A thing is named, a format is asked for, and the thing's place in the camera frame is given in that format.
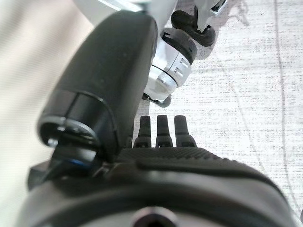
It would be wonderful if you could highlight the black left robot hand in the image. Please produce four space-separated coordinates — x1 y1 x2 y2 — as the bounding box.
16 11 296 227

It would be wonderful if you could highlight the silver left robot leg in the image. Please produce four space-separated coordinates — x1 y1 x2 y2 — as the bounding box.
142 0 227 108

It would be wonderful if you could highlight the grey area rug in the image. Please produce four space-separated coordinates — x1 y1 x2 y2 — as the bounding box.
132 0 303 227

